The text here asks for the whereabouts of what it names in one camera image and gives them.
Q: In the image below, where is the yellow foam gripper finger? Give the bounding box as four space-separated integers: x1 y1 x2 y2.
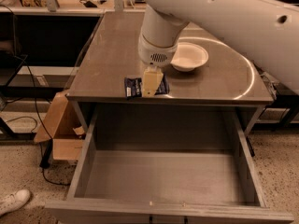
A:
142 66 164 97

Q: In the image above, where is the blue rxbar blueberry packet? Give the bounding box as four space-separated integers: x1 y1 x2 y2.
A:
124 76 170 99

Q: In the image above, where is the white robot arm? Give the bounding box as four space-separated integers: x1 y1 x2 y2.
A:
138 0 299 93

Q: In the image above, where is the grey cabinet counter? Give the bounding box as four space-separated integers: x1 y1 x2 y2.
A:
67 13 273 139

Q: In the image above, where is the grey open top drawer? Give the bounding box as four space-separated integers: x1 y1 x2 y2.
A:
46 119 293 224

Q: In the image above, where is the white paper bowl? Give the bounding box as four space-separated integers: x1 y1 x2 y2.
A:
171 42 208 72

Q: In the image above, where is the brown cardboard box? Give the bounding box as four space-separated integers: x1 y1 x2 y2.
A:
34 91 86 161

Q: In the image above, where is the white sneaker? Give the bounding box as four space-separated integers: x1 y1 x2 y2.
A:
0 189 31 216

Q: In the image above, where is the black drawer handle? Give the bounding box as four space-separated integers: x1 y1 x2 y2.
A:
149 216 189 224

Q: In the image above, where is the black floor cable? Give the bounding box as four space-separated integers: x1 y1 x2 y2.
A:
0 4 71 187

